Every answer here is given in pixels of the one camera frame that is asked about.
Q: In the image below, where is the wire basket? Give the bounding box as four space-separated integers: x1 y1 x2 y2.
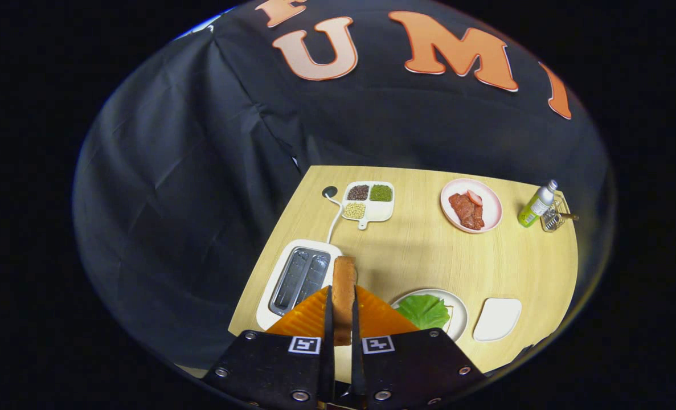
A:
540 194 569 233

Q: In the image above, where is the toasted bread slice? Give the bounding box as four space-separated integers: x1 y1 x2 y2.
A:
332 256 358 346

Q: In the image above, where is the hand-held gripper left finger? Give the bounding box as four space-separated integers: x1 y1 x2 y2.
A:
201 285 336 408

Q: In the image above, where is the green lettuce leaf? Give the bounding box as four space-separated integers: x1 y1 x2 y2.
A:
395 294 451 331

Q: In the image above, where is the white toaster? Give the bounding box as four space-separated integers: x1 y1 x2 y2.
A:
256 239 344 331

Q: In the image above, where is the small white square plate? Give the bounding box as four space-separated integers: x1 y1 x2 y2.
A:
473 298 523 342

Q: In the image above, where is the white divided dish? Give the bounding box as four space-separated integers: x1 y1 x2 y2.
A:
341 181 395 231

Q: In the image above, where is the round white plate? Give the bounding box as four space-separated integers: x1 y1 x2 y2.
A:
391 288 469 342

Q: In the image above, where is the red meat slab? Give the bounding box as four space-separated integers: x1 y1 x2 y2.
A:
449 192 485 231

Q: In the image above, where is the silver bottle with green label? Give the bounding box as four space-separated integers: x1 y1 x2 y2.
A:
518 180 559 228

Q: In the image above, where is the pink plate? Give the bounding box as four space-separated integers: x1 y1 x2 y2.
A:
440 178 503 235

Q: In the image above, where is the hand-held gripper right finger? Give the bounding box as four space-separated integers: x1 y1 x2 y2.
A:
350 285 486 408

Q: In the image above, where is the white toaster cable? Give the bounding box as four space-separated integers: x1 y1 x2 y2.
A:
326 194 344 244

